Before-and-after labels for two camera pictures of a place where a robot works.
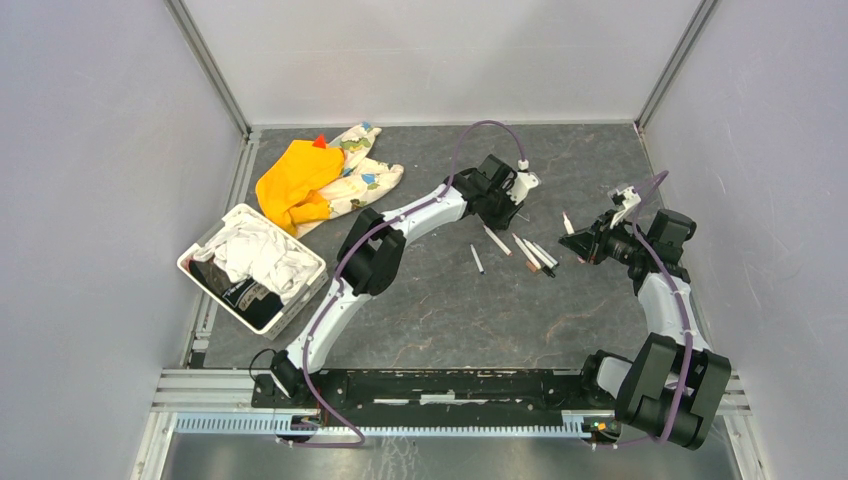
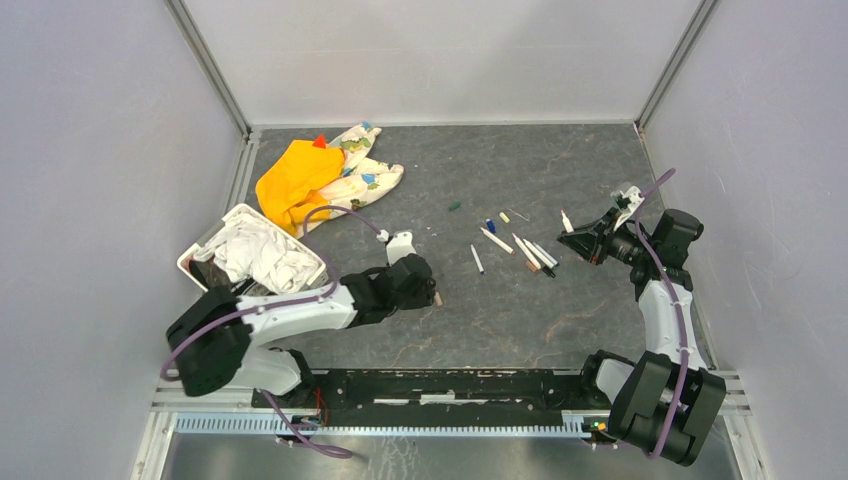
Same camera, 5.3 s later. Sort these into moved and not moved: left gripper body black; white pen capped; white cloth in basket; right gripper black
Moved: left gripper body black
Not moved: right gripper black; white pen capped; white cloth in basket
